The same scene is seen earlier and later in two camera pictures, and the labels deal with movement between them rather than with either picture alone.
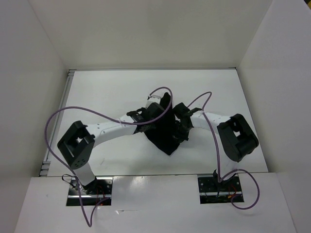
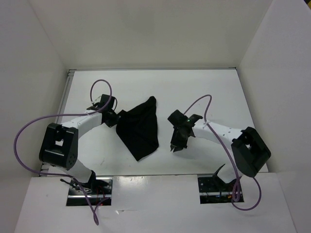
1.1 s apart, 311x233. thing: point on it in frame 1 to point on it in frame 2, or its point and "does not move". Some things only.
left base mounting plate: x=100 y=190 does not move
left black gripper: x=152 y=125 to x=114 y=121
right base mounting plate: x=212 y=191 does not move
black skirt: x=166 y=134 to x=138 y=128
